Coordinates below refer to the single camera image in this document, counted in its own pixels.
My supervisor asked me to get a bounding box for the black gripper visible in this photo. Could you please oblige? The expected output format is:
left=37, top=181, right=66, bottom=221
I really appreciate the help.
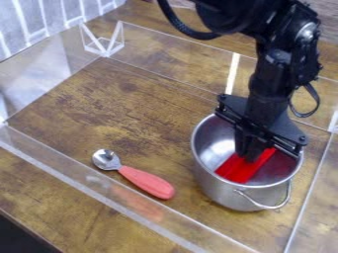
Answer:
left=215, top=92, right=307, bottom=162

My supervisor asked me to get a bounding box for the red block object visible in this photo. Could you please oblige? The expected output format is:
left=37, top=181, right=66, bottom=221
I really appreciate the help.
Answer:
left=215, top=148, right=277, bottom=184

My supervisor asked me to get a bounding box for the silver metal pot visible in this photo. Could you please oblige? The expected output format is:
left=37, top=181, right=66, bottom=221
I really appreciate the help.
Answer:
left=190, top=114, right=303, bottom=211

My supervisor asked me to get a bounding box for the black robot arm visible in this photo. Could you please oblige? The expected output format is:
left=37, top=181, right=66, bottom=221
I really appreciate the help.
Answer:
left=195, top=0, right=322, bottom=161

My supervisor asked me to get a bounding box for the spoon with pink handle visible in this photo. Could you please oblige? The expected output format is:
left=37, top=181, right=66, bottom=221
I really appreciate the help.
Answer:
left=91, top=149, right=175, bottom=200

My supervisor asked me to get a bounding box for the clear acrylic enclosure wall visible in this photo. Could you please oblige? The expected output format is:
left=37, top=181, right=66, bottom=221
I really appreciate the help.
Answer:
left=0, top=20, right=338, bottom=253

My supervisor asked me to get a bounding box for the black cable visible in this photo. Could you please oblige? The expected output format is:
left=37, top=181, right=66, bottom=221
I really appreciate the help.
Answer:
left=156, top=0, right=322, bottom=119

